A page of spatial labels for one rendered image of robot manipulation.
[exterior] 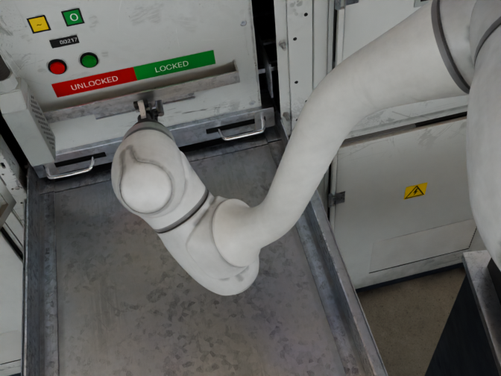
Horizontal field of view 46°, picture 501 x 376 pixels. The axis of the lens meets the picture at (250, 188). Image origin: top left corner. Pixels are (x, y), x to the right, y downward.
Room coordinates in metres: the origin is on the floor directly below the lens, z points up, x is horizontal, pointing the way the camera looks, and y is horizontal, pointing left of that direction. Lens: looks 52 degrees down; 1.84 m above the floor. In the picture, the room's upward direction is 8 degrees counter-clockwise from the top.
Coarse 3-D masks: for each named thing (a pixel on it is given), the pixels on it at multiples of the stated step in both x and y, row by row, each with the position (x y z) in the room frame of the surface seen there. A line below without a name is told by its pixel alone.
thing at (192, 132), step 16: (240, 112) 0.93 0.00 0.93; (272, 112) 0.93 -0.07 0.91; (176, 128) 0.91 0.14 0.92; (192, 128) 0.91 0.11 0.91; (208, 128) 0.92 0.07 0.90; (224, 128) 0.92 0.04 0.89; (240, 128) 0.93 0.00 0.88; (96, 144) 0.90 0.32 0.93; (112, 144) 0.89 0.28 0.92; (176, 144) 0.91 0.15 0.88; (64, 160) 0.88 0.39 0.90; (80, 160) 0.89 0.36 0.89; (96, 160) 0.89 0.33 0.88; (112, 160) 0.89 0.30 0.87
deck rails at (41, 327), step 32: (32, 192) 0.81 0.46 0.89; (32, 224) 0.73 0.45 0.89; (320, 224) 0.62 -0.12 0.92; (32, 256) 0.65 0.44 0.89; (320, 256) 0.59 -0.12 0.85; (32, 288) 0.58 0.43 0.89; (320, 288) 0.52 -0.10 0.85; (32, 320) 0.51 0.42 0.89; (352, 320) 0.43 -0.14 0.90; (32, 352) 0.45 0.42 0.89; (352, 352) 0.39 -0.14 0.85
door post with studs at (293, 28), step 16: (288, 0) 0.91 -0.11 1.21; (304, 0) 0.91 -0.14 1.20; (288, 16) 0.91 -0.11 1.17; (304, 16) 0.91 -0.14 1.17; (288, 32) 0.91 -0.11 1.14; (304, 32) 0.91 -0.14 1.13; (288, 48) 0.91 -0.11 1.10; (304, 48) 0.91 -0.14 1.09; (288, 64) 0.91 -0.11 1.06; (304, 64) 0.91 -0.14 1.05; (288, 80) 0.91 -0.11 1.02; (304, 80) 0.91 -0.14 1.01; (288, 96) 0.91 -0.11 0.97; (304, 96) 0.91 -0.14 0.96; (288, 112) 0.91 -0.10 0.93; (288, 128) 0.91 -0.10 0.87
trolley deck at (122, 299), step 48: (96, 192) 0.83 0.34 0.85; (240, 192) 0.77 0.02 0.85; (96, 240) 0.70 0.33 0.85; (144, 240) 0.68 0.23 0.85; (288, 240) 0.64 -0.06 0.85; (96, 288) 0.59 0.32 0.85; (144, 288) 0.57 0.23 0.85; (192, 288) 0.56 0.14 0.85; (288, 288) 0.53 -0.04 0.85; (96, 336) 0.49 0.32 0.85; (144, 336) 0.47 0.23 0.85; (192, 336) 0.46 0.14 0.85; (240, 336) 0.45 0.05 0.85; (288, 336) 0.44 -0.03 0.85
